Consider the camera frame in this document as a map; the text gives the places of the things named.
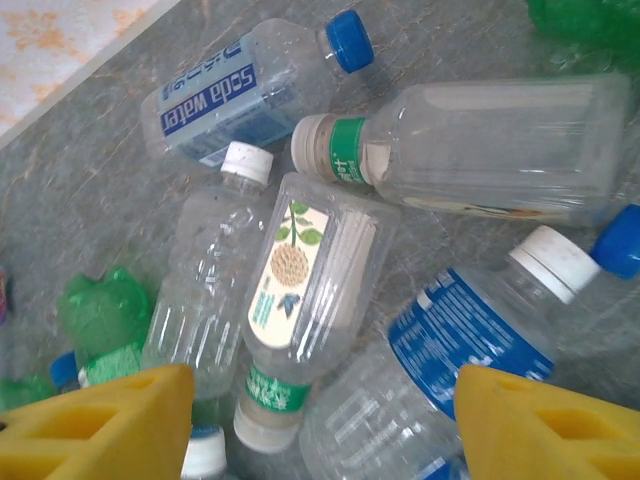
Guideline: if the clear bottle blue cap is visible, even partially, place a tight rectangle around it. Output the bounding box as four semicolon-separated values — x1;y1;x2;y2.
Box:
48;351;89;394
589;203;640;281

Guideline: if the soda water bottle blue cap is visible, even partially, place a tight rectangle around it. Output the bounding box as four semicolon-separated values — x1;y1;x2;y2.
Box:
140;9;376;169

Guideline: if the clear ribbed bottle white cap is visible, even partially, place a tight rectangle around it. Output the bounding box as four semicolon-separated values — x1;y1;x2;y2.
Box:
141;141;276;401

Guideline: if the clear square bottle beige cap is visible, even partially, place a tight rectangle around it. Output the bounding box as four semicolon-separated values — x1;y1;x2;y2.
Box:
290;73;632;229

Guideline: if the blue label bottle white cap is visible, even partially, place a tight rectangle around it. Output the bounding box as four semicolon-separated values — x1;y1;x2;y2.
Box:
298;224;603;480
180;423;229;480

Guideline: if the clear bottle plant label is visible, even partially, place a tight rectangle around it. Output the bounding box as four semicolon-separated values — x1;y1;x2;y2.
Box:
232;172;403;455

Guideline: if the green plastic bottle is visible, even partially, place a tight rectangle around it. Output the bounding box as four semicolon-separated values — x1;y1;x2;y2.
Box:
527;0;640;69
0;373;57;414
57;266;155;389

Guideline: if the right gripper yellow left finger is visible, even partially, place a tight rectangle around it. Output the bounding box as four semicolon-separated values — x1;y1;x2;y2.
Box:
0;363;196;480

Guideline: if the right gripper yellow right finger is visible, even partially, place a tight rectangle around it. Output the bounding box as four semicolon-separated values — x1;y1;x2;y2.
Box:
453;363;640;480

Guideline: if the aluminium back frame rail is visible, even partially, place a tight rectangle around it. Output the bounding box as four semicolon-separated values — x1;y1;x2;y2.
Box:
0;0;184;151

